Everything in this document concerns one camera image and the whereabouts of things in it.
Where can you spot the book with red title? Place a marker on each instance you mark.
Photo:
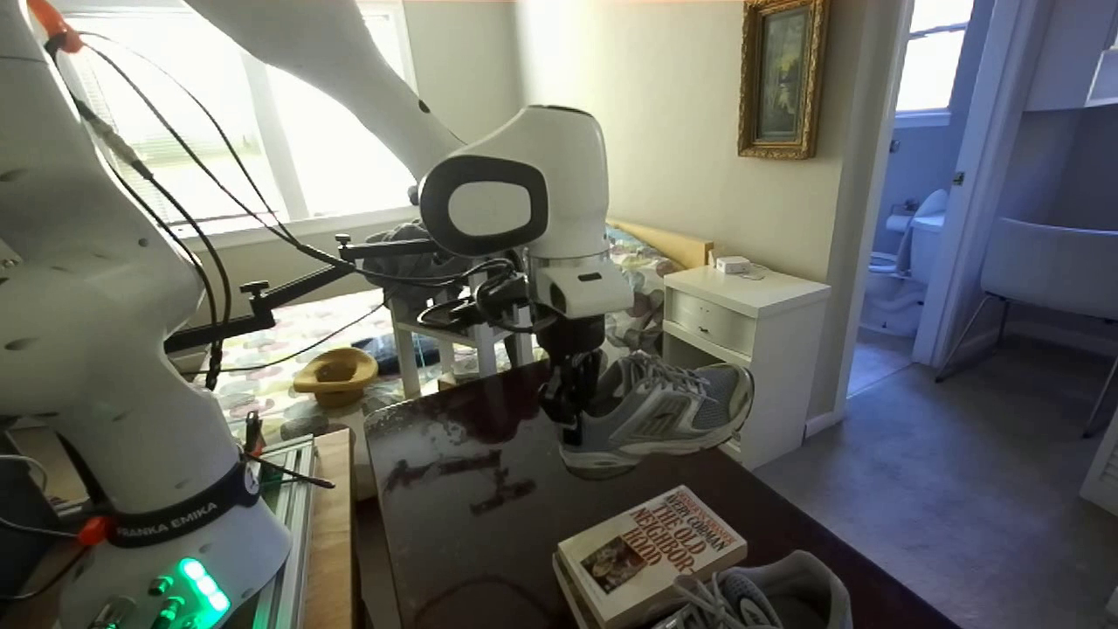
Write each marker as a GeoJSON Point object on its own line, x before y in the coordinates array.
{"type": "Point", "coordinates": [653, 545]}

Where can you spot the wooden headboard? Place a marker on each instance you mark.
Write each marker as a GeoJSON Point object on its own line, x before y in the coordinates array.
{"type": "Point", "coordinates": [677, 243]}

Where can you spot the white window frame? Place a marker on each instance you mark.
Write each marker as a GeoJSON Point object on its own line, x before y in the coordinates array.
{"type": "Point", "coordinates": [282, 176]}

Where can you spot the gold framed picture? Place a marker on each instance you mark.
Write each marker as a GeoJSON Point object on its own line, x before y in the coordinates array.
{"type": "Point", "coordinates": [783, 75]}

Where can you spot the white toilet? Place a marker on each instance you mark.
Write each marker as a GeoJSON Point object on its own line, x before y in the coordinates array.
{"type": "Point", "coordinates": [919, 250]}

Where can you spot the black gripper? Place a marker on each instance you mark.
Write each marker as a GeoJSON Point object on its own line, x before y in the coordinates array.
{"type": "Point", "coordinates": [570, 332]}

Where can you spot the blue cloth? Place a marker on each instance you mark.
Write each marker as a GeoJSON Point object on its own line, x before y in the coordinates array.
{"type": "Point", "coordinates": [378, 351]}

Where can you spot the yellow bowl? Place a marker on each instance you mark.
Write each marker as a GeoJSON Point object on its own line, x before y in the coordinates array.
{"type": "Point", "coordinates": [336, 375]}

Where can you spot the small box on nightstand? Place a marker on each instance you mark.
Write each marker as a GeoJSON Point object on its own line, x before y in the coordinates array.
{"type": "Point", "coordinates": [735, 267]}

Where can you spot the white nightstand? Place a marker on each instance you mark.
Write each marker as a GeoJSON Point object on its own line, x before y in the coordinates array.
{"type": "Point", "coordinates": [769, 336]}

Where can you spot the grey sneaker with white laces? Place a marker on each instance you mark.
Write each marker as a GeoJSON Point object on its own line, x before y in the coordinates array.
{"type": "Point", "coordinates": [769, 597]}

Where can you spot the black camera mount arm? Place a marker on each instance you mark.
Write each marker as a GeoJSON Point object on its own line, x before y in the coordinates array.
{"type": "Point", "coordinates": [300, 283]}

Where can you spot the wooden board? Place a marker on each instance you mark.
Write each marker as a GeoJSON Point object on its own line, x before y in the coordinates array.
{"type": "Point", "coordinates": [330, 535]}

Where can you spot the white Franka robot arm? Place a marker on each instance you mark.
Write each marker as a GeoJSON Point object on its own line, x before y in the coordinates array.
{"type": "Point", "coordinates": [108, 351]}

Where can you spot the white stool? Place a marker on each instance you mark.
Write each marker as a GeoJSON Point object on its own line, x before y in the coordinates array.
{"type": "Point", "coordinates": [408, 351]}

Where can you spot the red knob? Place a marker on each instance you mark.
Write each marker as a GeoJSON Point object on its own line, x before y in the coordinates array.
{"type": "Point", "coordinates": [94, 534]}

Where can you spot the grey blue sneaker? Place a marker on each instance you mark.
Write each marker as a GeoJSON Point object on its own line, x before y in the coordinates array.
{"type": "Point", "coordinates": [664, 413]}

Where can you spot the floral pillow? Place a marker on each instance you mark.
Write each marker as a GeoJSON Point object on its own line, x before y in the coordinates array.
{"type": "Point", "coordinates": [640, 282]}

